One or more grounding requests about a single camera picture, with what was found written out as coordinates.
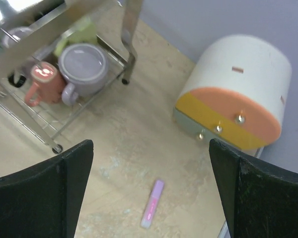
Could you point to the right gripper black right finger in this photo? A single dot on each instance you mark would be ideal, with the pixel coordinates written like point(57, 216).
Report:
point(259, 199)

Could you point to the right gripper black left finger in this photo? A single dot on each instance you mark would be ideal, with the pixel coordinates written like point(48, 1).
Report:
point(44, 200)

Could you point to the salmon pink mug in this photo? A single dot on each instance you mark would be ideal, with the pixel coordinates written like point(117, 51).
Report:
point(47, 85)

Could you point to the lilac mug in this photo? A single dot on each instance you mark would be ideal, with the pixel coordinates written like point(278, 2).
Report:
point(85, 68)

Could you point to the metal dish rack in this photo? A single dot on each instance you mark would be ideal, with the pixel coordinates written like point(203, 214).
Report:
point(49, 19)

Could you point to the purple mug black handle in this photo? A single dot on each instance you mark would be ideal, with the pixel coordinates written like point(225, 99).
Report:
point(19, 76)

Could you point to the lime green mug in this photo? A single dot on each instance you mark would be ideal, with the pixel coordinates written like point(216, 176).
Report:
point(83, 31)

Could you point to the pink tube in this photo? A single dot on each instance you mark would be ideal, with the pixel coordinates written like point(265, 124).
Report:
point(152, 204)

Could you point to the round drawer box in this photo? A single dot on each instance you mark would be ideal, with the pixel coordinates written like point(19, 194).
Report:
point(237, 92)

